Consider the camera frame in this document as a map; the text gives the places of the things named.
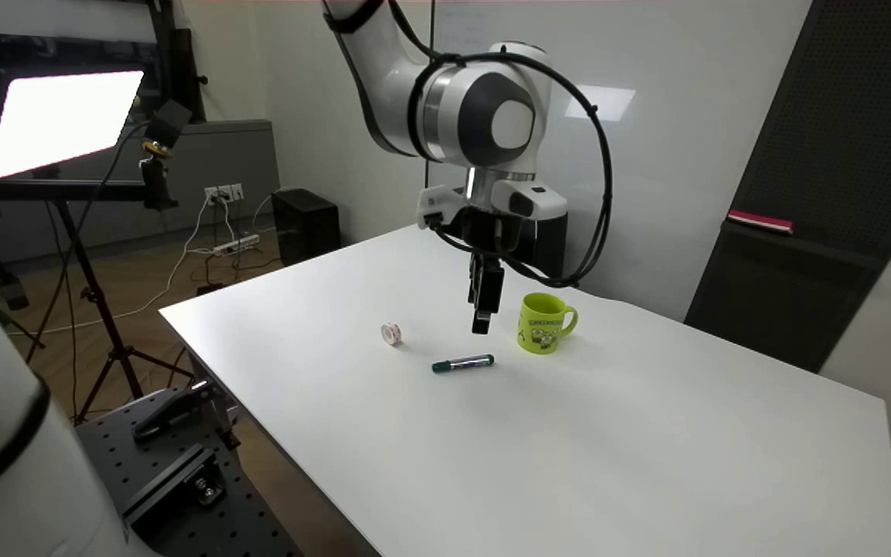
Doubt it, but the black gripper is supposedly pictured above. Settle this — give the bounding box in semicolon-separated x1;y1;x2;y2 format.
442;211;533;336

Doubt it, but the green capped marker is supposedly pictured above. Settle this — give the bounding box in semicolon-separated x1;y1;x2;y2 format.
429;353;500;375

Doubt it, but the lime green printed mug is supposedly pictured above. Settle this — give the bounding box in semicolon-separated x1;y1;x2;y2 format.
514;291;583;360

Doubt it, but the black computer case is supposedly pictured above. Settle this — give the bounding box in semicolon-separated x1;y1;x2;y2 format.
269;184;344;267

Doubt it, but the white power strip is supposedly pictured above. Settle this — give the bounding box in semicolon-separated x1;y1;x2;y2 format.
191;231;263;258

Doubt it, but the pink item on cabinet ledge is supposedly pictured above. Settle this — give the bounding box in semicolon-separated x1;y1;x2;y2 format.
724;208;797;237

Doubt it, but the grey low cabinet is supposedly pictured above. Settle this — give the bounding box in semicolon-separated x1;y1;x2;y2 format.
0;117;282;267

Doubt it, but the black clamp on breadboard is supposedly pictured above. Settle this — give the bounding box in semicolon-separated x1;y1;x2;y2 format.
135;383;213;449

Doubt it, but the black perforated breadboard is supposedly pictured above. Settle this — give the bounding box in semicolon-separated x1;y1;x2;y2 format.
79;383;307;557

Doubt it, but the tall black cabinet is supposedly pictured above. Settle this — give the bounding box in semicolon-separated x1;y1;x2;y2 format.
685;0;891;375

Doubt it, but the black tripod stand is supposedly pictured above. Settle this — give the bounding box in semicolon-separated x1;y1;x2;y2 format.
22;192;206;428

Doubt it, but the bright studio light panel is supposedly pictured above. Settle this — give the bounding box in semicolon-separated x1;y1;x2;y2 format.
0;68;148;184

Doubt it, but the white rounded machine housing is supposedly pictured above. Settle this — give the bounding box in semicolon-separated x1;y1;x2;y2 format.
0;133;161;557

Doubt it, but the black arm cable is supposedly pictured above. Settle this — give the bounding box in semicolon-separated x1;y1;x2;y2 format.
386;0;617;291

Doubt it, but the white wall socket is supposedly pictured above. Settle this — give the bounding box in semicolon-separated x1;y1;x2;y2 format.
202;183;247;205

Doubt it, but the small camera on stand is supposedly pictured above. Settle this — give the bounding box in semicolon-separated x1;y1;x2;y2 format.
141;95;198;211

